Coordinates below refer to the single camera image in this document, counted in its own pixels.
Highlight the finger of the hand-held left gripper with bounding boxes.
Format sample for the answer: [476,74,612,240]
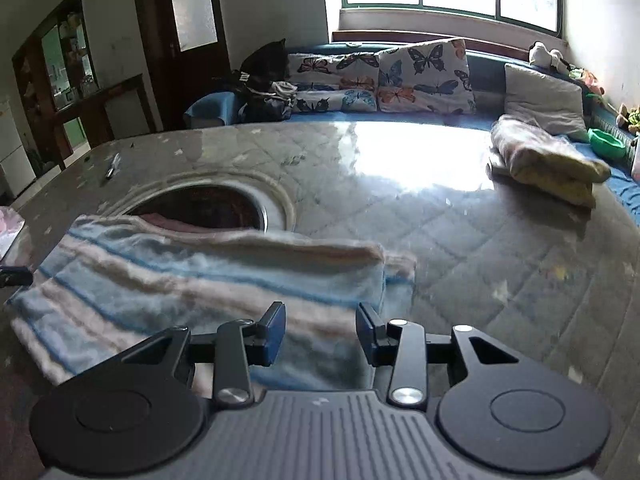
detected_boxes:
[0,266,34,288]

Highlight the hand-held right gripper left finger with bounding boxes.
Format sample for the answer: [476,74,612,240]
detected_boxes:
[122,301,287,407]

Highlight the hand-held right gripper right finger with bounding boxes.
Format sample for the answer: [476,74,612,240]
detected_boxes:
[355,302,520,407]

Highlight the blue striped towel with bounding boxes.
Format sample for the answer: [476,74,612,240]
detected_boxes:
[5,214,418,393]

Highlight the pile of dark clothes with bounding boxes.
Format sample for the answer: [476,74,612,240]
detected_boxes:
[215,38,298,123]

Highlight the pink plastic bag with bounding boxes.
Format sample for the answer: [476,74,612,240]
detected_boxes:
[0,206,27,257]

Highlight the white refrigerator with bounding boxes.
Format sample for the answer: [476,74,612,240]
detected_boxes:
[0,97,37,198]

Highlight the grey quilted star table cover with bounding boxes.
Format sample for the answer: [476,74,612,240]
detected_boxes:
[0,121,640,480]

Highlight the wooden display cabinet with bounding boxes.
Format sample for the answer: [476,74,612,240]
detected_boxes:
[12,0,98,126]

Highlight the long butterfly print pillow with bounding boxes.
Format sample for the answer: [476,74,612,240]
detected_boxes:
[286,51,380,93]
[292,89,378,113]

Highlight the folded yellow blanket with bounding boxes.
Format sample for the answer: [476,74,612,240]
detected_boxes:
[490,114,612,208]

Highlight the dark wooden door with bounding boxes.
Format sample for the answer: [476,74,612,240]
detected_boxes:
[131,0,231,131]

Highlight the square butterfly print pillow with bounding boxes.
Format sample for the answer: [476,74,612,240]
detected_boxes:
[375,38,477,115]

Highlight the blue sofa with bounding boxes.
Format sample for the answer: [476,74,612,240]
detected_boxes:
[184,42,640,226]

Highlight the grey pillow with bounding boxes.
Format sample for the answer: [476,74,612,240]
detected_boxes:
[504,62,590,142]

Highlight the green plastic basin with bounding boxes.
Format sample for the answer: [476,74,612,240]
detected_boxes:
[587,127,628,160]

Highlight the white and black plush toy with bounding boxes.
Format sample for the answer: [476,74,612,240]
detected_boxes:
[529,41,571,73]

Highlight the pink plush toy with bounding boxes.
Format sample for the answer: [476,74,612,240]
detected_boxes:
[570,66,606,97]

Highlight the brown plush toys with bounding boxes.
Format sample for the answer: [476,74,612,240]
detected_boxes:
[616,104,640,135]

